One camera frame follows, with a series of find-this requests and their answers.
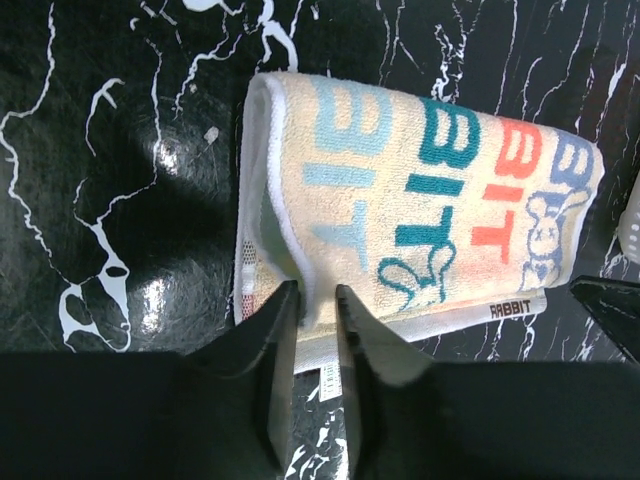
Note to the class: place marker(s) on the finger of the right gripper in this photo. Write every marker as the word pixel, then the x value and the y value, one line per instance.
pixel 614 306

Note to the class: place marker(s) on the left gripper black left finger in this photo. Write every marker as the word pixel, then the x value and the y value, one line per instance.
pixel 221 412

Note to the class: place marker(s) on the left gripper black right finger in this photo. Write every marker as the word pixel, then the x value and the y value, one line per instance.
pixel 409 416

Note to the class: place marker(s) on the colourful rabbit text towel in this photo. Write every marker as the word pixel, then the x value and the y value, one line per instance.
pixel 438 217

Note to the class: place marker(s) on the white perforated plastic basket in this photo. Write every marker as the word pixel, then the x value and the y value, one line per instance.
pixel 628 230

